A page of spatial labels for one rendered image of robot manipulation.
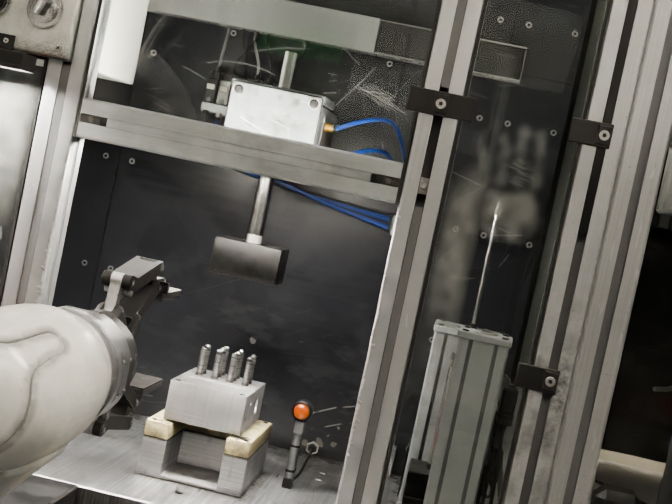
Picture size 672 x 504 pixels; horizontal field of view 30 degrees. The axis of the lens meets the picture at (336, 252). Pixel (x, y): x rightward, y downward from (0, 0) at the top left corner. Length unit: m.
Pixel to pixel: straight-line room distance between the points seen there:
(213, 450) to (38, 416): 0.82
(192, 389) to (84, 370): 0.69
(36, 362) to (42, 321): 0.05
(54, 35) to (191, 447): 0.54
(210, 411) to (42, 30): 0.48
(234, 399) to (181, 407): 0.07
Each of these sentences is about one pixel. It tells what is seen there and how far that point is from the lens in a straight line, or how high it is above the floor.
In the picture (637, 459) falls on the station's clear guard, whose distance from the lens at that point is 1.40.
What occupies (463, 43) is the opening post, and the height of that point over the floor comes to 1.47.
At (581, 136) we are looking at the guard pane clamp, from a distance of 1.35.
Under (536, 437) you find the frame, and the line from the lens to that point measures 1.38.
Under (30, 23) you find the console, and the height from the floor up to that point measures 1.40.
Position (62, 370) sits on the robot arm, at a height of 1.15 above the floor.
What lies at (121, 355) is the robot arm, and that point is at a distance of 0.95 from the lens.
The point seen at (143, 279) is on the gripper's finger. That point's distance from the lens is 1.07.
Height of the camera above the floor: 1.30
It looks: 3 degrees down
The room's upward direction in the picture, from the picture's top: 12 degrees clockwise
